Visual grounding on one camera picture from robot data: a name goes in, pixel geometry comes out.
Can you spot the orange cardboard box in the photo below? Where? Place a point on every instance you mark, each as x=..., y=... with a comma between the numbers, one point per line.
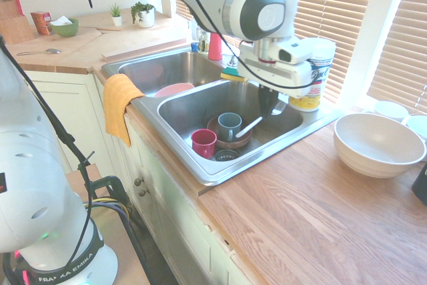
x=41, y=23

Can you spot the wooden knife block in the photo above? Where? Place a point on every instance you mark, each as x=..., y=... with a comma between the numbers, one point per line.
x=13, y=28

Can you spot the small white bowl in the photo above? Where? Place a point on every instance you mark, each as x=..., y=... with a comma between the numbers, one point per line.
x=390, y=110
x=418, y=126

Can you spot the brown wooden bowl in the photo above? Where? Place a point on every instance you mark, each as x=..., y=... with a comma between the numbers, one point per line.
x=233, y=143

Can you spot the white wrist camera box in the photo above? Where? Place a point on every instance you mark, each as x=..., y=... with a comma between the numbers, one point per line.
x=292, y=52

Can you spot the metal spoon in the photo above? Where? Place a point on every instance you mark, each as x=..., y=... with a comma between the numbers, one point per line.
x=50, y=51

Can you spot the wooden robot stand board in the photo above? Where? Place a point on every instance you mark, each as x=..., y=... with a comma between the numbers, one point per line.
x=110, y=238

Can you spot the disinfecting wipes canister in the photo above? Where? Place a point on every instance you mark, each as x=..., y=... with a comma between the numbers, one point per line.
x=317, y=91

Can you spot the black object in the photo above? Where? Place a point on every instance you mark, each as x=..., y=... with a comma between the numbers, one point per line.
x=421, y=185

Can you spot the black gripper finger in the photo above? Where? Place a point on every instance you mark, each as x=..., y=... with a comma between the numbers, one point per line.
x=263, y=101
x=273, y=101

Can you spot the pink bottle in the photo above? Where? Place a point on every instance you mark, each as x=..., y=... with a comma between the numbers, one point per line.
x=215, y=46

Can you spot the trailing plant in white pot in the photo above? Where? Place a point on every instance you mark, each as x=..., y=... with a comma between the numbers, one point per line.
x=145, y=18

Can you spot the clear glass bottle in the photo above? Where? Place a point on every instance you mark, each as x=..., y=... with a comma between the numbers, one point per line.
x=201, y=39

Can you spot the narrow wooden window blind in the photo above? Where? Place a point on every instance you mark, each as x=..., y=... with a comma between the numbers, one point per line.
x=403, y=48

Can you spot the orange dish cloth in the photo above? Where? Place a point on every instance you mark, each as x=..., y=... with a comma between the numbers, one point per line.
x=118, y=104

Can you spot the stainless steel double sink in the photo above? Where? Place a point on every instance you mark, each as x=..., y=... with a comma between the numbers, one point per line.
x=187, y=64

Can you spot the yellow and green sponge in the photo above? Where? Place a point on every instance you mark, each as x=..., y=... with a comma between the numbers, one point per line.
x=233, y=75

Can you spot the grey-blue ceramic mug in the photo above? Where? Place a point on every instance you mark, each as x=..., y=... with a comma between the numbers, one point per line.
x=227, y=125

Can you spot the small succulent in white pot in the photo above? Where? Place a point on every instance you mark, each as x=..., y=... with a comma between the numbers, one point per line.
x=116, y=19

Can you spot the round metal cabinet knob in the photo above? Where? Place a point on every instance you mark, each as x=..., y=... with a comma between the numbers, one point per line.
x=138, y=182
x=143, y=193

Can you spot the green bowl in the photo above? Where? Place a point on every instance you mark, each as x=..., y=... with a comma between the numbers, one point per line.
x=66, y=29

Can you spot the metal sink drain strainer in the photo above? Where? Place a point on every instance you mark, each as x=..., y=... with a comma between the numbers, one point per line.
x=227, y=155

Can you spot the large cream bowl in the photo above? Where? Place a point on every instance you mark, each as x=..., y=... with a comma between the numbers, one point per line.
x=377, y=145

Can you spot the pink plastic bowl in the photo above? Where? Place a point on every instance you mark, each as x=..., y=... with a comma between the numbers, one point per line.
x=173, y=89

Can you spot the cream kitchen cabinet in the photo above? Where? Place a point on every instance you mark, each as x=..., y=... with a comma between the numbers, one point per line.
x=160, y=218

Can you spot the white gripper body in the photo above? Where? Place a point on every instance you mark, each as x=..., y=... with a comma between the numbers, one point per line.
x=293, y=78

